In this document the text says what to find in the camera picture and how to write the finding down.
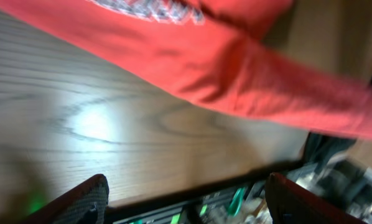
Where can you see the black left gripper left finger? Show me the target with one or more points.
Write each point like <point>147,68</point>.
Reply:
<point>84,204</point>

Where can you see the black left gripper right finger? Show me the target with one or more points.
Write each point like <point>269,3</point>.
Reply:
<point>290,203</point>

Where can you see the red printed t-shirt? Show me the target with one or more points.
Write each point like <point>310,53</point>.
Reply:
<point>210,54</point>

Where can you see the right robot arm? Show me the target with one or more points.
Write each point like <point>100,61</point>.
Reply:
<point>341,182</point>

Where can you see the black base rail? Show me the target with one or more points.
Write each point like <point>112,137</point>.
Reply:
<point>174,207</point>

